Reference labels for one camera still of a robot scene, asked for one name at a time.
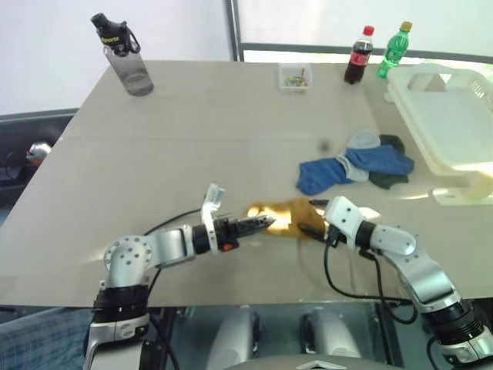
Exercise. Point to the dark window sill bar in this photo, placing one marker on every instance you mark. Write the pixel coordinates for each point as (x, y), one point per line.
(366, 47)

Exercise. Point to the dark green sock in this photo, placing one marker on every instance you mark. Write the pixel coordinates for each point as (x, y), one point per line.
(391, 142)

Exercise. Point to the red-capped cola bottle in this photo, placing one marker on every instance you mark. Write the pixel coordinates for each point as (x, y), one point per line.
(358, 58)

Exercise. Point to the green yellow-capped soda bottle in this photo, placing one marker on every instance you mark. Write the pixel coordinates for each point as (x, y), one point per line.
(393, 50)

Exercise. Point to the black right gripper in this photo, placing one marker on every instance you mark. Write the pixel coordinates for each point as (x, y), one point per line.
(336, 238)

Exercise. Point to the small clear plastic box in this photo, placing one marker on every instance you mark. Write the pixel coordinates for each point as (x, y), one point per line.
(294, 79)

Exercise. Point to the dark window frame post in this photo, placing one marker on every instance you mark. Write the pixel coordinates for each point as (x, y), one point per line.
(235, 29)

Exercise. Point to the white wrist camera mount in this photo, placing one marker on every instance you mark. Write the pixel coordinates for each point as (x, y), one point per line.
(210, 208)
(344, 217)

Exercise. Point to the grey black-capped water bottle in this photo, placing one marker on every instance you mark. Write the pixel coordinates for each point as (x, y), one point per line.
(131, 69)

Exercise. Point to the black table leg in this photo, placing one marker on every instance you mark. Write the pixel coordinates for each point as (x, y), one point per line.
(163, 327)
(389, 339)

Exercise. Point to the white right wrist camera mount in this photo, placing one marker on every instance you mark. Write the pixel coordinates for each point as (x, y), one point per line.
(344, 217)

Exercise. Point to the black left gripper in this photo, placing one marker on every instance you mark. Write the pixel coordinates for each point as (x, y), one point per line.
(227, 235)

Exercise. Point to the silver rounded robot leg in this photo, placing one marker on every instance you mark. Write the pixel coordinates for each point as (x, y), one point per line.
(235, 335)
(329, 331)

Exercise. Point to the small silver round object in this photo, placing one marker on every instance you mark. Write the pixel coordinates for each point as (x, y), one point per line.
(38, 152)

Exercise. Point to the mustard yellow sock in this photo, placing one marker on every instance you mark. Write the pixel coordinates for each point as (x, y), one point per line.
(304, 214)

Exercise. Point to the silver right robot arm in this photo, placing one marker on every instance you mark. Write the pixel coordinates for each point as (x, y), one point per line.
(423, 273)

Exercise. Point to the pale grey-blue sock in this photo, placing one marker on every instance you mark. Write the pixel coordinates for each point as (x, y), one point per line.
(362, 138)

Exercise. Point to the dark low cabinet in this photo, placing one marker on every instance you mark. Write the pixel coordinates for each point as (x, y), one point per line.
(31, 127)

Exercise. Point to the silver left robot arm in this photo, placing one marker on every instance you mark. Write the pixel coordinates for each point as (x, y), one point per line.
(165, 246)

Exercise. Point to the blue sock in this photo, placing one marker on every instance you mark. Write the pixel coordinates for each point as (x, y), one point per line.
(385, 162)
(317, 177)

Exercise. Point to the blue plaid trouser leg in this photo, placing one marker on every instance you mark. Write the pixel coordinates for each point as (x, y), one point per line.
(42, 339)

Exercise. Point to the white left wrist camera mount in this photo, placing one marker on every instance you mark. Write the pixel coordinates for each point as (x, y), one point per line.
(210, 208)

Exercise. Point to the white plastic basket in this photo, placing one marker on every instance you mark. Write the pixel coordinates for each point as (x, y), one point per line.
(450, 123)

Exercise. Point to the grey robot torso with chevron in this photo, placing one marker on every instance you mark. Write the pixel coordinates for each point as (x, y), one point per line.
(316, 364)

